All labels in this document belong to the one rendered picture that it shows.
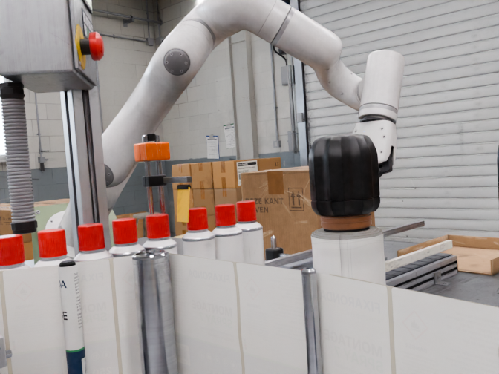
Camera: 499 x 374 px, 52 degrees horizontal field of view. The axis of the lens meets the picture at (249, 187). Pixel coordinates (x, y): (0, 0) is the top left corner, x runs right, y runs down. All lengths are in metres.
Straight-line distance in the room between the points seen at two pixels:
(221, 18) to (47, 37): 0.52
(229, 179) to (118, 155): 3.33
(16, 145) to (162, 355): 0.38
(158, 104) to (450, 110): 4.13
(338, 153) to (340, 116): 5.10
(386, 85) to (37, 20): 0.74
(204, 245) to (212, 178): 3.99
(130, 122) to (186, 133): 6.17
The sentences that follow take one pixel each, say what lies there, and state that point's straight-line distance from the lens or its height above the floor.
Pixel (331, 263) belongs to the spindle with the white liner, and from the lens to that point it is 0.60.
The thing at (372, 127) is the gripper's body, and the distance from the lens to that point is 1.16.
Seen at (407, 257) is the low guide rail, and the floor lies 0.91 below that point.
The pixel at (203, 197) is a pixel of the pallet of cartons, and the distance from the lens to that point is 4.88.
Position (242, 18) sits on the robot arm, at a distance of 1.15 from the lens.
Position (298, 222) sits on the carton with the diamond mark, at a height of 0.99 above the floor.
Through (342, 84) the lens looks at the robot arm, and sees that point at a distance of 1.26.
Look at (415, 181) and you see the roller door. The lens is 5.31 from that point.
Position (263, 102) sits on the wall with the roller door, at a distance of 6.48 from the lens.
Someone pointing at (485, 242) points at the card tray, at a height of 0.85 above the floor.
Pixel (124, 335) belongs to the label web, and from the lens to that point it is 0.59.
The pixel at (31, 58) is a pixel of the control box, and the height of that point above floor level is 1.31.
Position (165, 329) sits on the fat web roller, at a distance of 0.55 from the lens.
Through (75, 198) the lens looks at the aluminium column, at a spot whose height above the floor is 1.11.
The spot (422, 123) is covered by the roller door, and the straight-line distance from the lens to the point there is 5.26.
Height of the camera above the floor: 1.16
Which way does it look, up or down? 3 degrees down
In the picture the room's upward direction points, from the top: 4 degrees counter-clockwise
